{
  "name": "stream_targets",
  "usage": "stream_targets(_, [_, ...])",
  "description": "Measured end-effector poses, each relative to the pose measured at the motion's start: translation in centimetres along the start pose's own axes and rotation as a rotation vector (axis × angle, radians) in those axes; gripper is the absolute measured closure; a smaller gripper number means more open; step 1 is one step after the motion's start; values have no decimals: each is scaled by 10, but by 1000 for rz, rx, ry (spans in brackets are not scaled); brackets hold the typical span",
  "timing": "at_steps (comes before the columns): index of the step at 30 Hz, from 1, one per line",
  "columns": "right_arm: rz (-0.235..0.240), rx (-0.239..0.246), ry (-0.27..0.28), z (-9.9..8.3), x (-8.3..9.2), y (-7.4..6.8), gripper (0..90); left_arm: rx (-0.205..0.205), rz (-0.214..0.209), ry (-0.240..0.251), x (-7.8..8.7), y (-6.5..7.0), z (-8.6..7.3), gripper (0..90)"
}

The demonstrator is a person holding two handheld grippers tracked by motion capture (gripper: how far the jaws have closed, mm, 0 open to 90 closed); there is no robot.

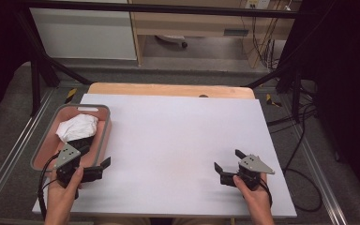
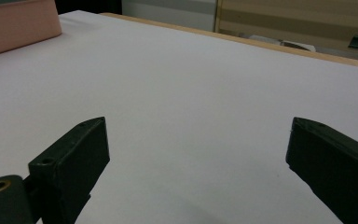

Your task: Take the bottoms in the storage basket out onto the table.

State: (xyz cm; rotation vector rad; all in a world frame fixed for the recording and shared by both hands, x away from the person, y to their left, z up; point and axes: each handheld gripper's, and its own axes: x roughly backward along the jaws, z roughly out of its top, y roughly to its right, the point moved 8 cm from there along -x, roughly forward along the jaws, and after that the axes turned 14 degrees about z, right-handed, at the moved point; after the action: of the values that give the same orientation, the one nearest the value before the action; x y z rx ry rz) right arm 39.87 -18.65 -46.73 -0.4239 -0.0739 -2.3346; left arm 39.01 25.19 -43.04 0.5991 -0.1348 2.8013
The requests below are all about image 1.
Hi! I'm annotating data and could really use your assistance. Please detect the hanging desk cables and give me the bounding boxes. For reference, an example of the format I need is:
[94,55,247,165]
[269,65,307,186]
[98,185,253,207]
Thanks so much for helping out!
[251,15,284,71]

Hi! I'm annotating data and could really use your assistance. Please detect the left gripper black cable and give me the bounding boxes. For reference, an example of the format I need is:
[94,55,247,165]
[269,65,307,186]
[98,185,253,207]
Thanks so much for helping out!
[37,151,61,220]

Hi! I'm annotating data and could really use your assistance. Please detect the black metal frame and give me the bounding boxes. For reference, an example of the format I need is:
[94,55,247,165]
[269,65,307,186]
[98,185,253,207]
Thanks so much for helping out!
[12,0,308,117]

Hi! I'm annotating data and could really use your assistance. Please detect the pink basket with grey rim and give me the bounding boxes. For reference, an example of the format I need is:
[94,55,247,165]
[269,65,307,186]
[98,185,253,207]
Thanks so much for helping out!
[30,103,113,181]

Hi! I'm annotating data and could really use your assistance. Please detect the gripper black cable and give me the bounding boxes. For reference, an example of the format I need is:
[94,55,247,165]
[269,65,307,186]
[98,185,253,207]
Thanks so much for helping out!
[258,177,274,208]
[37,151,61,220]

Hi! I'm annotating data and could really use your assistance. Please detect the light wooden desk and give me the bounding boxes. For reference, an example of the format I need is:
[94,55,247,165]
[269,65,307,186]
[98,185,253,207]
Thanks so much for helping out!
[127,0,303,68]

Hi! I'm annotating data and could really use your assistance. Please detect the white cloth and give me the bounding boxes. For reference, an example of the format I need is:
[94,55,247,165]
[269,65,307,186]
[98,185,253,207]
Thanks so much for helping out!
[55,112,99,144]

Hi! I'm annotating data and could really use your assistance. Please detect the white table board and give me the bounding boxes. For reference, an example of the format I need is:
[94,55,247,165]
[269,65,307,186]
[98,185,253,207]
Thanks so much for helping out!
[32,93,298,218]

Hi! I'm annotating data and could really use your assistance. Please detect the white cabinet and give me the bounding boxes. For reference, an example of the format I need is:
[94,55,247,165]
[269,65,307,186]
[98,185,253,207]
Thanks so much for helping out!
[29,0,138,61]

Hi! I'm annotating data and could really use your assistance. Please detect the black floor cable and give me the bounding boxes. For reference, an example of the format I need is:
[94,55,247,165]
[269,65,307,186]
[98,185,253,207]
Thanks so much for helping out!
[266,93,323,214]

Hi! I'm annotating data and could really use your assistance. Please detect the white power strip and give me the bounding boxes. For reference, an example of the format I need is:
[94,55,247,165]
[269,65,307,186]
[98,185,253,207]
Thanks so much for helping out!
[245,0,271,10]

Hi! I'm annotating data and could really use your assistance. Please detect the yellow black floor tape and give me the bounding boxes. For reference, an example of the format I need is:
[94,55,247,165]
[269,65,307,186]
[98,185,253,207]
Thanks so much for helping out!
[64,87,78,105]
[265,93,283,108]

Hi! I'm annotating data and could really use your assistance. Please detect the aluminium floor rail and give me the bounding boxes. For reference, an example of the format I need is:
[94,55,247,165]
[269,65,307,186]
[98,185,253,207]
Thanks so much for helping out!
[289,118,350,225]
[0,88,57,217]

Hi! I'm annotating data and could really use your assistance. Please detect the wooden table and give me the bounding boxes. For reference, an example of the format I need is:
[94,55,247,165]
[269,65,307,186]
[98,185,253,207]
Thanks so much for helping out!
[87,82,257,100]

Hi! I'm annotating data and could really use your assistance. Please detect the person's right hand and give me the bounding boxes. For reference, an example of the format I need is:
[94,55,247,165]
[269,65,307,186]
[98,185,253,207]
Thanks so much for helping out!
[232,172,273,217]

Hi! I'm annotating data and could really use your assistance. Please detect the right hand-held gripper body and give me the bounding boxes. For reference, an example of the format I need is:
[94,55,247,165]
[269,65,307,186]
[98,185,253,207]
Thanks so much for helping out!
[236,154,276,191]

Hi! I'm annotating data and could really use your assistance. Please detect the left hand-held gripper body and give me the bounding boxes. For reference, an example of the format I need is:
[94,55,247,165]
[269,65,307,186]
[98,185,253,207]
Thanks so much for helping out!
[53,142,83,189]

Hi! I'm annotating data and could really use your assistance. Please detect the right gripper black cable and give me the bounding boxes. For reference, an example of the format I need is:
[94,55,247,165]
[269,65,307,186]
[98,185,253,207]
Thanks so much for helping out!
[258,177,274,208]

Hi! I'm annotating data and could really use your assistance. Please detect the person's left hand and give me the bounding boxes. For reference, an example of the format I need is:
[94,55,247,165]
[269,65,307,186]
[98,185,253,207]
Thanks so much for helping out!
[46,166,84,217]

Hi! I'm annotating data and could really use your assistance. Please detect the office chair base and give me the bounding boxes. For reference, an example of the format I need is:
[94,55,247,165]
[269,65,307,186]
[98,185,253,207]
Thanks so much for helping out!
[155,35,189,49]

